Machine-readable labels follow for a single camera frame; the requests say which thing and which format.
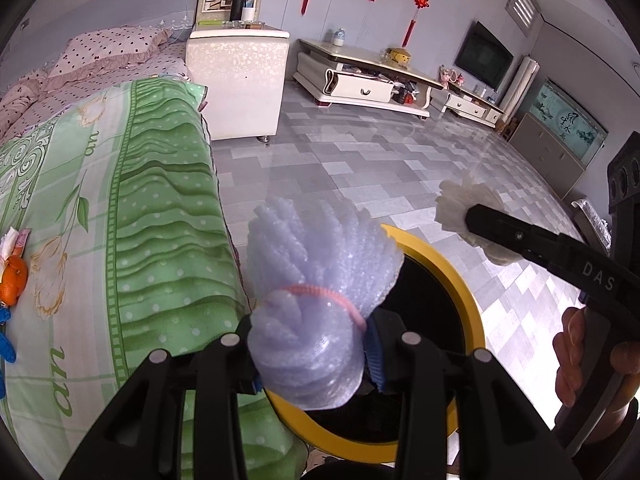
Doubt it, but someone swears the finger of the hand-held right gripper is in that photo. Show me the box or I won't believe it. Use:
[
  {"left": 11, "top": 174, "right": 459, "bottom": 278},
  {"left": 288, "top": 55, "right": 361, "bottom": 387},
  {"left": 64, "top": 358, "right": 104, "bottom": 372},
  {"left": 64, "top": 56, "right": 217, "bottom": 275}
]
[{"left": 465, "top": 203, "right": 622, "bottom": 307}]

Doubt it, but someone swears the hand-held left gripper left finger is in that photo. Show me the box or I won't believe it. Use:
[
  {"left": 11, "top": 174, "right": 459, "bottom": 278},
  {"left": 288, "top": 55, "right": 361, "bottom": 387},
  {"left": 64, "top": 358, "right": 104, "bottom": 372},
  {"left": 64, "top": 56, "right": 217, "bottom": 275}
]
[{"left": 59, "top": 310, "right": 262, "bottom": 480}]

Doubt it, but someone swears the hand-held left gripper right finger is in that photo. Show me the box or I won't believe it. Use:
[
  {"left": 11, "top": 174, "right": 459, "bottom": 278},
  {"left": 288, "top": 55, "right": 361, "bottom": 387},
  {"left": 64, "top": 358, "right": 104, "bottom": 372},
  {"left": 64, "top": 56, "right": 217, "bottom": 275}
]
[{"left": 362, "top": 310, "right": 583, "bottom": 480}]

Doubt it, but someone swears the white foam fruit net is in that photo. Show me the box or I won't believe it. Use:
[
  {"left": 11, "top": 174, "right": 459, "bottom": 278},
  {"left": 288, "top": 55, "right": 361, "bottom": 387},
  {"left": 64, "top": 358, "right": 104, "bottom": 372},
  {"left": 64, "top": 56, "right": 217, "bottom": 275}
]
[{"left": 434, "top": 170, "right": 526, "bottom": 267}]

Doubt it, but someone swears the yellow round trash bin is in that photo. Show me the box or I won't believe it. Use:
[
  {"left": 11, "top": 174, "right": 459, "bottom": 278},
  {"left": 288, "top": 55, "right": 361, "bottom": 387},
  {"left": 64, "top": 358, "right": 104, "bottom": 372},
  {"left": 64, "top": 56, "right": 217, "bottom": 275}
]
[{"left": 265, "top": 224, "right": 487, "bottom": 461}]

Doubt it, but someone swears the lilac foam fruit net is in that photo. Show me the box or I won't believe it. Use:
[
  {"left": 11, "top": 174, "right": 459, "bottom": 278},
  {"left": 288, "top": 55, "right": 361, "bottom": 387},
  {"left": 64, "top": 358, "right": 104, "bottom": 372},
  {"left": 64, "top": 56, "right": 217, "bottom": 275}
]
[{"left": 247, "top": 195, "right": 405, "bottom": 411}]

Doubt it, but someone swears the person's right hand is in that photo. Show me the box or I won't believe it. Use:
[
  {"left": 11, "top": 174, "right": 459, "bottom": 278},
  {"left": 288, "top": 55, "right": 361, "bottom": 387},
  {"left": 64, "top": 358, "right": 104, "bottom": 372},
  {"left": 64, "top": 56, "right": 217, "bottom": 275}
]
[{"left": 552, "top": 306, "right": 640, "bottom": 443}]

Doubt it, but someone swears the grey white cloth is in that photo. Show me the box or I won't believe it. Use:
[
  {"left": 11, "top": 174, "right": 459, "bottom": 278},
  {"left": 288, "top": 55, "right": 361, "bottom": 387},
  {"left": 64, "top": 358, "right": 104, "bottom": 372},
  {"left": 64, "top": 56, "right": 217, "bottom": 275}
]
[{"left": 570, "top": 197, "right": 614, "bottom": 256}]

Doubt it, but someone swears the grey tank cabinet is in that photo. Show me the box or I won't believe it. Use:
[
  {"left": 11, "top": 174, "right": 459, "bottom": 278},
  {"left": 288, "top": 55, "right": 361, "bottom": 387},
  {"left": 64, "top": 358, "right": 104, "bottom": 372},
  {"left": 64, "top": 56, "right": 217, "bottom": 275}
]
[{"left": 507, "top": 112, "right": 586, "bottom": 199}]

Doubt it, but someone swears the fish tank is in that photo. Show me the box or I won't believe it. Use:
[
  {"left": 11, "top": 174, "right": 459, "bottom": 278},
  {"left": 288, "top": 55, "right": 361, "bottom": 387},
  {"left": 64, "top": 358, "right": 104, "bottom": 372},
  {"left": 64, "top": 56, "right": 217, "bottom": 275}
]
[{"left": 530, "top": 77, "right": 609, "bottom": 165}]

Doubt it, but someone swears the white television stand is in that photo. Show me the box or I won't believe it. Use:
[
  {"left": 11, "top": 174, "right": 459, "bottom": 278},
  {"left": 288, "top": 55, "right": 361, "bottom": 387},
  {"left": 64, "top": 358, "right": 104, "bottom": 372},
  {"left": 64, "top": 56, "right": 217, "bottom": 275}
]
[{"left": 440, "top": 80, "right": 506, "bottom": 127}]

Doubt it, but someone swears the white standing air conditioner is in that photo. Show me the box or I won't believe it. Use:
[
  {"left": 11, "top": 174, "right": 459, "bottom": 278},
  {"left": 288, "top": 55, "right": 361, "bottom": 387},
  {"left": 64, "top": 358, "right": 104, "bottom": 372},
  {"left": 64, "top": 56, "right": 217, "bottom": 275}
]
[{"left": 497, "top": 56, "right": 542, "bottom": 121}]

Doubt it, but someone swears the green floral bedspread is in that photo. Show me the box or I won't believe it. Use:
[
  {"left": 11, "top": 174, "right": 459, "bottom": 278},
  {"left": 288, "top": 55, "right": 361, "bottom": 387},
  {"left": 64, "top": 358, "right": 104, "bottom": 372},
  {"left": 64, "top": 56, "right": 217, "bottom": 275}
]
[{"left": 0, "top": 77, "right": 308, "bottom": 480}]

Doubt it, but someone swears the blue plastic bag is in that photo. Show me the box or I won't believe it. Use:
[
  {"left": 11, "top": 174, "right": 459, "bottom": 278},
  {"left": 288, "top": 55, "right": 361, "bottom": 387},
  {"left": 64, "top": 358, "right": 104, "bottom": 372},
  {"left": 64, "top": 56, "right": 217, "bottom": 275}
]
[{"left": 0, "top": 305, "right": 17, "bottom": 364}]

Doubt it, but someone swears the white coffee table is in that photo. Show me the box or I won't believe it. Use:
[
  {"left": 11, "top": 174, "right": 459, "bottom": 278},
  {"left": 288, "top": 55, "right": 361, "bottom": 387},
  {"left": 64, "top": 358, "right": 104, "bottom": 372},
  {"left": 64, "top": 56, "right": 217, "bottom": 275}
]
[{"left": 292, "top": 37, "right": 446, "bottom": 121}]

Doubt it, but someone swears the orange fruit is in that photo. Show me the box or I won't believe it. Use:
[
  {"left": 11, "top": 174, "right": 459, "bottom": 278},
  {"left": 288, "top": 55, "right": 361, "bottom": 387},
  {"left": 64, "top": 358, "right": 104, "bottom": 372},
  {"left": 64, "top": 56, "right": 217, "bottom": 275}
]
[{"left": 0, "top": 255, "right": 29, "bottom": 307}]

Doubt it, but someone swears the louvred window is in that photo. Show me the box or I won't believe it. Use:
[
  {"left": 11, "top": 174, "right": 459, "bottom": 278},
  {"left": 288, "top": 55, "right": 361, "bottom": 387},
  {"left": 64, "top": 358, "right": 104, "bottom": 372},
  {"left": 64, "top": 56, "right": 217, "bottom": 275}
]
[{"left": 510, "top": 0, "right": 541, "bottom": 37}]

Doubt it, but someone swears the white crumpled tissue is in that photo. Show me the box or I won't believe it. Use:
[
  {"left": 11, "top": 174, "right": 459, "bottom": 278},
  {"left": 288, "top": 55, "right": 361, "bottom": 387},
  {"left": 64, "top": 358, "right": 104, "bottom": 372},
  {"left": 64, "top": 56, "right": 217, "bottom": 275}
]
[{"left": 0, "top": 227, "right": 23, "bottom": 261}]

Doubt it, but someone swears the white nightstand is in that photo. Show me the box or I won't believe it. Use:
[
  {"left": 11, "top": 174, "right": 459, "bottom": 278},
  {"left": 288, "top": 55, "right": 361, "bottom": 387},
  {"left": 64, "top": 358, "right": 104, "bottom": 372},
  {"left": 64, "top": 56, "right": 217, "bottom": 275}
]
[{"left": 186, "top": 0, "right": 291, "bottom": 144}]

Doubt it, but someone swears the pink dotted bed sheet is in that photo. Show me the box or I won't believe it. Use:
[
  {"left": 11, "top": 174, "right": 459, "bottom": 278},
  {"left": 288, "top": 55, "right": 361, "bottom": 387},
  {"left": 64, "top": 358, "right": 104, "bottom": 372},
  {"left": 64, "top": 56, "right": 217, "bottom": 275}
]
[{"left": 117, "top": 42, "right": 194, "bottom": 84}]

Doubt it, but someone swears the pink dotted quilt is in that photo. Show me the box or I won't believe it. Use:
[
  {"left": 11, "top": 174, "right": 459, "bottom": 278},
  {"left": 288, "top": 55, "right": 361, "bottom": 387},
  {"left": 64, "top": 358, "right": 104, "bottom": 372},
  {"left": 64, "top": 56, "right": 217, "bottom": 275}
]
[{"left": 0, "top": 76, "right": 52, "bottom": 137}]

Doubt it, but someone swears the pink dotted pillow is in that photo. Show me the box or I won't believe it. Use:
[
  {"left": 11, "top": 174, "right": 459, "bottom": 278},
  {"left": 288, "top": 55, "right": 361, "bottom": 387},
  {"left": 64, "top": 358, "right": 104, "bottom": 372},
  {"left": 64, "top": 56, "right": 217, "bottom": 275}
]
[{"left": 47, "top": 26, "right": 174, "bottom": 81}]

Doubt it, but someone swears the bed with grey headboard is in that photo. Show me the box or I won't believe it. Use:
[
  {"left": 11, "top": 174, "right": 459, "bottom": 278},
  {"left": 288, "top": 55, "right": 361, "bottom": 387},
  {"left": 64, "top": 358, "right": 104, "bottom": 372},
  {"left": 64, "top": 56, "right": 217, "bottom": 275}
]
[{"left": 0, "top": 0, "right": 308, "bottom": 480}]

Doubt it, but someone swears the wall television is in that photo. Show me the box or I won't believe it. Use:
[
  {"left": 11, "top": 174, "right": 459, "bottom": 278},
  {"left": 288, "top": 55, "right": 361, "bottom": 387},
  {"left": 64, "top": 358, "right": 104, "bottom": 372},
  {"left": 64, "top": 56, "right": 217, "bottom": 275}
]
[{"left": 457, "top": 21, "right": 515, "bottom": 92}]

